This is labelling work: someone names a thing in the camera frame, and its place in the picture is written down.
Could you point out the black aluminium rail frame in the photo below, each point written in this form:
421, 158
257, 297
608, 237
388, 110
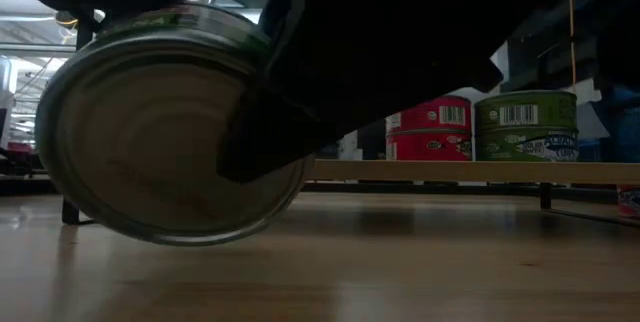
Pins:
400, 188

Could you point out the wooden shelf black metal frame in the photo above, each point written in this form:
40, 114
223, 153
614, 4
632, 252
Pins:
450, 172

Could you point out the green label tuna can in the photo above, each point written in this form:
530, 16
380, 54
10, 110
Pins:
150, 152

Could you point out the white cloth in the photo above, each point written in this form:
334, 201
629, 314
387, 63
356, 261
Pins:
350, 148

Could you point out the black box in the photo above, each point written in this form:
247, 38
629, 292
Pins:
372, 141

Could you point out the red label seafood can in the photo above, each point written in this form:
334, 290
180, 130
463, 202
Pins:
425, 114
415, 148

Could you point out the dark green albacore tuna can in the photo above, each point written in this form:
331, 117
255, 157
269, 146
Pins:
550, 112
500, 149

